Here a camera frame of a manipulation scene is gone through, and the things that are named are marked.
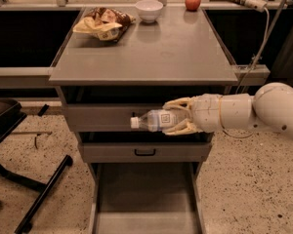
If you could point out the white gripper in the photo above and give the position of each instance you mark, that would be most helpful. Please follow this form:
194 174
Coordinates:
206 113

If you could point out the clear plastic water bottle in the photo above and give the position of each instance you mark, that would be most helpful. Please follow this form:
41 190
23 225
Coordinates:
158 120

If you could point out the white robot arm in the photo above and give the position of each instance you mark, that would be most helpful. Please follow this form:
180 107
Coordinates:
269 110

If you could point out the grey drawer cabinet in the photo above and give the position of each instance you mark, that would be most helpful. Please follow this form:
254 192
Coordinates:
177 56

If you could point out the grey middle drawer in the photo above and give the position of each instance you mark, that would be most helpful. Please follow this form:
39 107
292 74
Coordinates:
124 152

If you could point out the grey open bottom drawer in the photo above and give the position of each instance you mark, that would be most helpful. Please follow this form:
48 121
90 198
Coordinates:
146 198

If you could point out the grey top drawer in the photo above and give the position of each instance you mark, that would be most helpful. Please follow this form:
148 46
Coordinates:
105 117

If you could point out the white ceramic bowl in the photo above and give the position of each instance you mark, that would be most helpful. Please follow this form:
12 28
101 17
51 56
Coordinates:
149 10

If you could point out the red apple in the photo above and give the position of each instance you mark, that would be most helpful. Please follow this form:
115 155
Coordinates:
192 5

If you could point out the brown chip bag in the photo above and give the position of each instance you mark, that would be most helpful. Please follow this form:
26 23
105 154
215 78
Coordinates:
105 24

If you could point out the dark cabinet at right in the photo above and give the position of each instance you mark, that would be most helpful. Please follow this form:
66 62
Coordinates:
288 49

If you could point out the black middle drawer handle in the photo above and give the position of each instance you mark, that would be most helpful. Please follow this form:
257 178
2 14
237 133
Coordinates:
145 153

